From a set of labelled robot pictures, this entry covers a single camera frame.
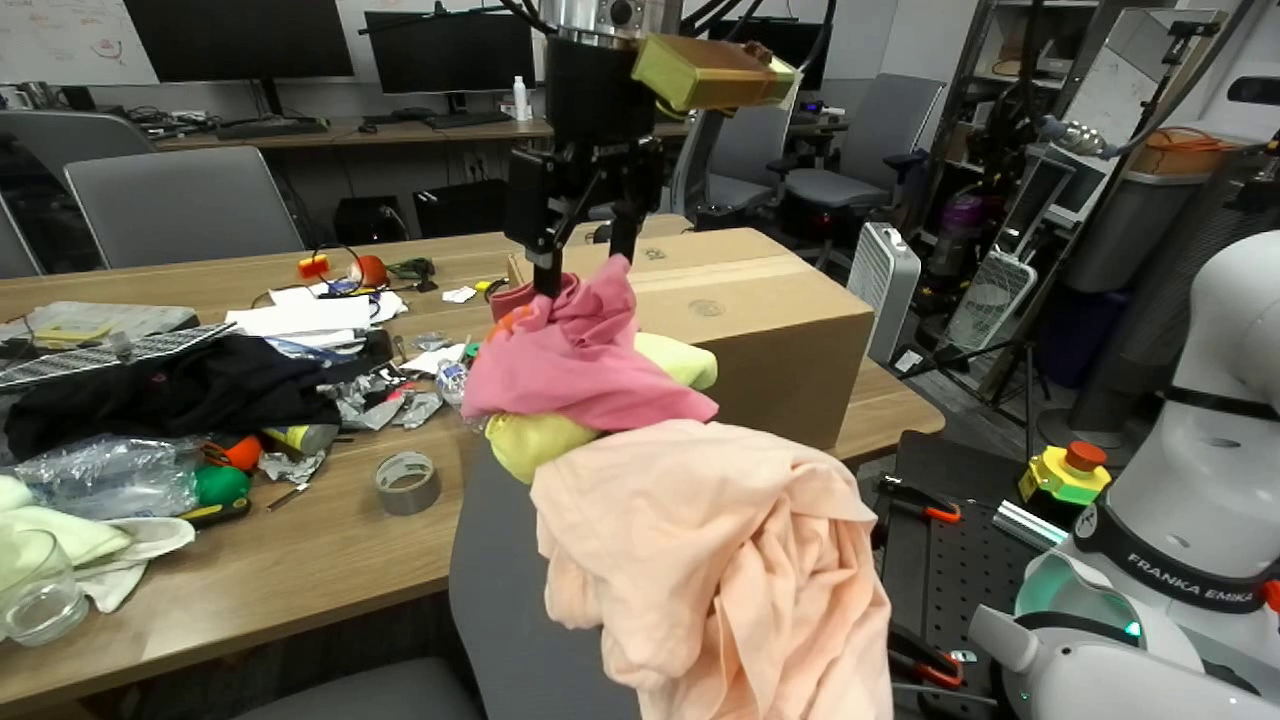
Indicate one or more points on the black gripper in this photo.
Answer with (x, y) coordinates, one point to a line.
(603, 95)

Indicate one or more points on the pink t-shirt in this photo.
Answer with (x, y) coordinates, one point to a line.
(575, 360)

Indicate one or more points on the yellow towel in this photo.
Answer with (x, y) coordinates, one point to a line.
(533, 443)

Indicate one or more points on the peach t-shirt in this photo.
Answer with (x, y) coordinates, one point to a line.
(723, 575)

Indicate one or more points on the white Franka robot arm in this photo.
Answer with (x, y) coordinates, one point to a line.
(1201, 443)

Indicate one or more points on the large cardboard box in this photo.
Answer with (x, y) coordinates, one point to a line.
(774, 333)

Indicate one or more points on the white bottle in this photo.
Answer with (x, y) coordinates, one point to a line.
(521, 100)

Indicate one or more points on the wooden desk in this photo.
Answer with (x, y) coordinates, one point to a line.
(402, 133)

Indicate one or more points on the black computer monitor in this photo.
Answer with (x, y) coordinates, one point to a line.
(804, 44)
(243, 36)
(445, 48)

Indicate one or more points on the small red toy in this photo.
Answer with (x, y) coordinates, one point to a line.
(313, 267)

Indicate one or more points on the white heater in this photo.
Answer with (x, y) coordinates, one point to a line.
(882, 286)

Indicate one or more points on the white papers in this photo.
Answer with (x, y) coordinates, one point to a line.
(304, 318)

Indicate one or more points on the black keyboard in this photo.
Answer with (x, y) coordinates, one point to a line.
(265, 127)

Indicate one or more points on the grey tape roll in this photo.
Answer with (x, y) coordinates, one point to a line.
(402, 504)

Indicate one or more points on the black cloth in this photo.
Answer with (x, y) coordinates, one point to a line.
(175, 393)

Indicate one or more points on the green and orange toy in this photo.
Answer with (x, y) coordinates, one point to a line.
(220, 483)

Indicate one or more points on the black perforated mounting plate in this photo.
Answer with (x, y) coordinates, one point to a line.
(946, 584)

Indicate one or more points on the whiteboard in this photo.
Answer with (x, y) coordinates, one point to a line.
(67, 40)

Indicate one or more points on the emergency stop button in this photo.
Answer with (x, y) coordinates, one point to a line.
(1066, 476)

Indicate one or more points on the grey bin with orange lid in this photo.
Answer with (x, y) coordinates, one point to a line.
(1174, 215)

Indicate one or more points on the pale green cloth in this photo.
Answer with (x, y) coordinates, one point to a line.
(81, 542)

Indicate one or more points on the clear glass jar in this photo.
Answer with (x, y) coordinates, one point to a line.
(41, 604)

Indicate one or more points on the yellow wrist camera box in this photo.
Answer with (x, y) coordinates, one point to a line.
(715, 74)

